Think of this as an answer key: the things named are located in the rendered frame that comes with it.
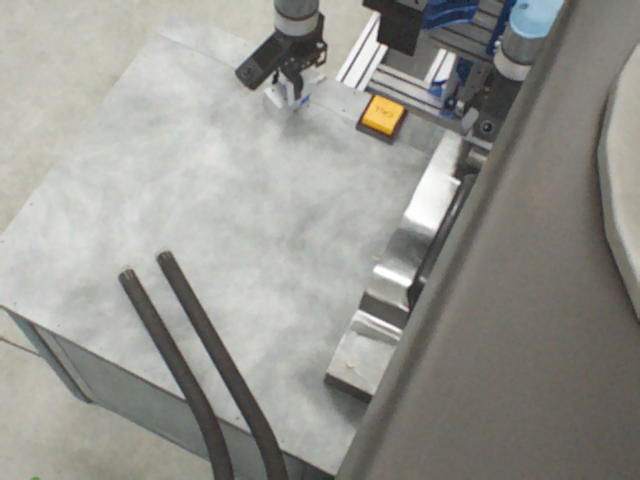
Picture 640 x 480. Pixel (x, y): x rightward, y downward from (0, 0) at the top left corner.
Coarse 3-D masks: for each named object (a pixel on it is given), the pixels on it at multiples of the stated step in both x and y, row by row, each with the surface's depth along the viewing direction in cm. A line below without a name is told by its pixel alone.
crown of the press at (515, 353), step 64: (576, 0) 15; (576, 64) 14; (512, 128) 14; (576, 128) 14; (512, 192) 13; (576, 192) 13; (448, 256) 15; (512, 256) 13; (576, 256) 13; (448, 320) 12; (512, 320) 12; (576, 320) 12; (384, 384) 18; (448, 384) 12; (512, 384) 12; (576, 384) 12; (384, 448) 11; (448, 448) 11; (512, 448) 11; (576, 448) 11
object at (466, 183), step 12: (468, 180) 144; (456, 192) 143; (468, 192) 143; (456, 204) 142; (444, 216) 141; (456, 216) 141; (444, 228) 140; (432, 240) 138; (444, 240) 139; (432, 252) 136; (420, 264) 132; (432, 264) 134; (420, 276) 132; (408, 288) 127; (420, 288) 132; (408, 300) 127
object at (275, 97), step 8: (320, 80) 158; (272, 88) 154; (280, 88) 154; (264, 96) 155; (272, 96) 153; (280, 96) 153; (264, 104) 157; (272, 104) 154; (280, 104) 152; (272, 112) 156; (280, 112) 153; (288, 112) 155; (280, 120) 156
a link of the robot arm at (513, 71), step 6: (498, 42) 133; (498, 48) 133; (498, 54) 133; (498, 60) 133; (504, 60) 131; (498, 66) 134; (504, 66) 132; (510, 66) 131; (516, 66) 131; (522, 66) 130; (528, 66) 130; (504, 72) 133; (510, 72) 132; (516, 72) 132; (522, 72) 132; (510, 78) 133; (516, 78) 133; (522, 78) 133
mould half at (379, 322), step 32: (448, 160) 145; (416, 192) 142; (448, 192) 143; (416, 224) 140; (384, 256) 132; (416, 256) 134; (384, 288) 129; (352, 320) 134; (384, 320) 133; (352, 352) 131; (384, 352) 132; (352, 384) 129
